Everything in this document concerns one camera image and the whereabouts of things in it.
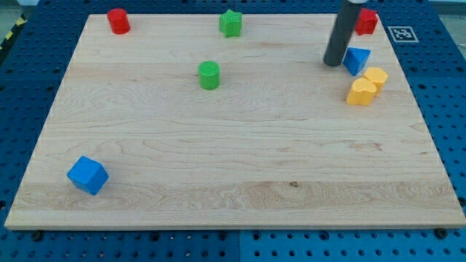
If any grey cylindrical robot arm stick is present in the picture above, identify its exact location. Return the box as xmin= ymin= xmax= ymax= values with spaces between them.
xmin=323 ymin=0 xmax=367 ymax=67

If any green star block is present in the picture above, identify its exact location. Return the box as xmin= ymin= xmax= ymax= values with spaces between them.
xmin=219 ymin=9 xmax=242 ymax=38

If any red star block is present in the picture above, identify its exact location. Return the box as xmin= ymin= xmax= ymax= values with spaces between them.
xmin=355 ymin=8 xmax=379 ymax=36

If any wooden board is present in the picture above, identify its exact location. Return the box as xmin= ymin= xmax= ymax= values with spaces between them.
xmin=5 ymin=14 xmax=465 ymax=230

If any green cylinder block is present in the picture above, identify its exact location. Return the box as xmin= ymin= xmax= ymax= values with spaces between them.
xmin=198 ymin=60 xmax=221 ymax=90

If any yellow heart block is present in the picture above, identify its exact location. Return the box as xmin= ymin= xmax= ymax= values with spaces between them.
xmin=346 ymin=78 xmax=377 ymax=106

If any blue triangle block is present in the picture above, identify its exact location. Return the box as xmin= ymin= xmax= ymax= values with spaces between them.
xmin=343 ymin=47 xmax=371 ymax=76

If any blue cube block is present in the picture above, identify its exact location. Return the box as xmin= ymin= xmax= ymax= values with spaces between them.
xmin=67 ymin=156 xmax=108 ymax=195

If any yellow hexagon block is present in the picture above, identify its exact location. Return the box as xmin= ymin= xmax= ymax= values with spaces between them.
xmin=363 ymin=67 xmax=389 ymax=97

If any red cylinder block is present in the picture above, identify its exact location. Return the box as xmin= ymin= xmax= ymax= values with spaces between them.
xmin=106 ymin=8 xmax=130 ymax=34

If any white fiducial marker tag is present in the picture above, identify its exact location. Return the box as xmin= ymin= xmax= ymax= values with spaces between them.
xmin=388 ymin=25 xmax=419 ymax=43

